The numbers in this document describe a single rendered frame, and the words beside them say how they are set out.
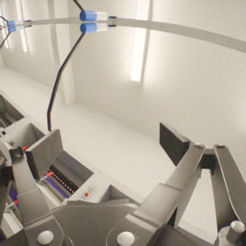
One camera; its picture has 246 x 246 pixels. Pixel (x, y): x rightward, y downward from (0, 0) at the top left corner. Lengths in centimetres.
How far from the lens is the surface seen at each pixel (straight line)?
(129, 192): 68
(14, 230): 73
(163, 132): 18
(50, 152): 17
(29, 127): 112
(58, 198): 77
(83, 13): 99
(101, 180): 70
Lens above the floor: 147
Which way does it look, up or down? 41 degrees up
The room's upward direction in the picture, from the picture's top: 49 degrees clockwise
